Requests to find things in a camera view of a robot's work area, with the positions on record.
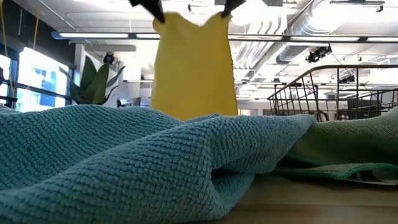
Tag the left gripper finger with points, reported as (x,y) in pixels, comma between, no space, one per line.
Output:
(152,7)

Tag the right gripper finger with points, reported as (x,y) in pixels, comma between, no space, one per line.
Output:
(231,6)

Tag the yellow microfiber towel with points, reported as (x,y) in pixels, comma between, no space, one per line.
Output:
(192,71)

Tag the blue microfiber towel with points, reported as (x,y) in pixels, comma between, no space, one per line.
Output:
(124,161)

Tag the pale green microfiber towel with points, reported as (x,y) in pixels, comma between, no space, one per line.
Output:
(348,143)

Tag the long ceiling light bar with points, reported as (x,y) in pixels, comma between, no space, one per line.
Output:
(93,35)

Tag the artificial green succulent plant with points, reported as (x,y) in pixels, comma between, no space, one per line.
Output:
(96,84)

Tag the black ceiling spotlight cluster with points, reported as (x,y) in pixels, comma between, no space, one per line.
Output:
(317,54)

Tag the large window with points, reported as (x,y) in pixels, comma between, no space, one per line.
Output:
(40,77)

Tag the silver ventilation duct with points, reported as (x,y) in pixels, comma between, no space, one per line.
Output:
(298,34)

